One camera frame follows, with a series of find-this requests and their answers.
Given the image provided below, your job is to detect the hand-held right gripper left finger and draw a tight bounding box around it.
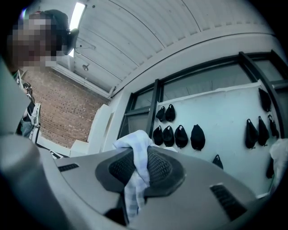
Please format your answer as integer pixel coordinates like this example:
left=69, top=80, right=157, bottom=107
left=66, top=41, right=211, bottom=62
left=55, top=148, right=136, bottom=222

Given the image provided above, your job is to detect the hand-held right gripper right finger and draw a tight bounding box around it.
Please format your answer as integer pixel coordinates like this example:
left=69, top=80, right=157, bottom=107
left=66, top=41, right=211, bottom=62
left=135, top=146, right=257, bottom=230

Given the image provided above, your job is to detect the white checked clothes item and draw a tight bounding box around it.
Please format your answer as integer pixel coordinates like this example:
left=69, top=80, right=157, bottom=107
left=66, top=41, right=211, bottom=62
left=112, top=129, right=155, bottom=217

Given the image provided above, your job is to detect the group of black caps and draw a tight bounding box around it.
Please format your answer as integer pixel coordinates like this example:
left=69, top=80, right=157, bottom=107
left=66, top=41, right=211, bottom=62
left=153, top=88, right=280, bottom=179

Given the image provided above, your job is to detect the white shelving desk unit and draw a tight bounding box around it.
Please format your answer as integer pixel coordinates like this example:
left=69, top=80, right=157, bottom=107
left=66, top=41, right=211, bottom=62
left=69, top=103, right=115, bottom=158

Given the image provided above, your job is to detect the white cap display board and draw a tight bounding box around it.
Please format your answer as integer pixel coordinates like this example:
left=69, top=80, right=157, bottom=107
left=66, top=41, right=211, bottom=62
left=155, top=81, right=281, bottom=199

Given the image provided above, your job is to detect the person's head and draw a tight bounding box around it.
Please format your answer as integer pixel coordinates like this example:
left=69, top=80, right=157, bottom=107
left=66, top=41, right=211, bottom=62
left=6, top=9, right=70, bottom=72

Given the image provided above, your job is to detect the ceiling light tube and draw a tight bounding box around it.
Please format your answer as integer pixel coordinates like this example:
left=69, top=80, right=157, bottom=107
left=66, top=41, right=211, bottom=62
left=68, top=1, right=88, bottom=57

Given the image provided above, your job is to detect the black window frame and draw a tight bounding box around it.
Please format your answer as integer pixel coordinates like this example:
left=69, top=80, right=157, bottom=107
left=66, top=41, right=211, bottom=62
left=117, top=50, right=288, bottom=144

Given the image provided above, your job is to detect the black head-mounted camera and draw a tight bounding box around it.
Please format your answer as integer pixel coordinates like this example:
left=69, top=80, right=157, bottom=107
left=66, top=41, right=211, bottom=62
left=64, top=28, right=80, bottom=56

